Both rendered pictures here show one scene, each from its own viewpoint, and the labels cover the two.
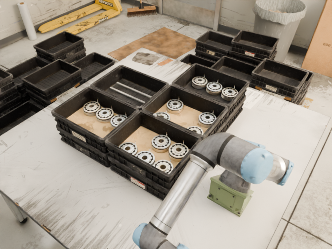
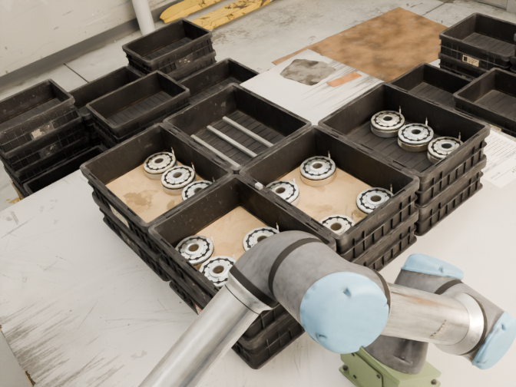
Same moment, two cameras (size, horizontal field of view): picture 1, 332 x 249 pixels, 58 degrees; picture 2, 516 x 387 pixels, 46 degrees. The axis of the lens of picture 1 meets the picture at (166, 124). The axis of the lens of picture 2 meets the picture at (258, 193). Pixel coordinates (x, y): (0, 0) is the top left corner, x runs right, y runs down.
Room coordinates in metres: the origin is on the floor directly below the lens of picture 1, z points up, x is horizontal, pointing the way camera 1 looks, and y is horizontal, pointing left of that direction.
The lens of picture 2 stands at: (0.09, -0.43, 1.95)
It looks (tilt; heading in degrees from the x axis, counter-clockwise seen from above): 40 degrees down; 23
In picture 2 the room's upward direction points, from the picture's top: 11 degrees counter-clockwise
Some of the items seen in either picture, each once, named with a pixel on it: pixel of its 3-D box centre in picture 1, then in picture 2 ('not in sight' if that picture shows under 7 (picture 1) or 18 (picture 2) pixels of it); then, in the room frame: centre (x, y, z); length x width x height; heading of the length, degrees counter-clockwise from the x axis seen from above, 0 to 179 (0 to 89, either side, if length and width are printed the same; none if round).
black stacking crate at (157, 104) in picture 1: (184, 116); (327, 193); (1.30, -0.11, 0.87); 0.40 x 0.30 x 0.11; 56
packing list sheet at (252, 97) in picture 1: (237, 93); (481, 150); (1.75, -0.51, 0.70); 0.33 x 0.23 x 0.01; 54
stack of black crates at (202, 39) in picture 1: (216, 54); (487, 64); (2.98, -0.56, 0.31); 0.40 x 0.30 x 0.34; 54
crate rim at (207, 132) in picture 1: (185, 109); (325, 178); (1.30, -0.11, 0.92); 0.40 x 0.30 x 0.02; 56
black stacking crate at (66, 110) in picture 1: (96, 118); (159, 185); (1.28, 0.39, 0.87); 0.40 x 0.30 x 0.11; 56
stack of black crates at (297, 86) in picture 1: (273, 93); not in sight; (2.19, -0.97, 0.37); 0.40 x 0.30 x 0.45; 54
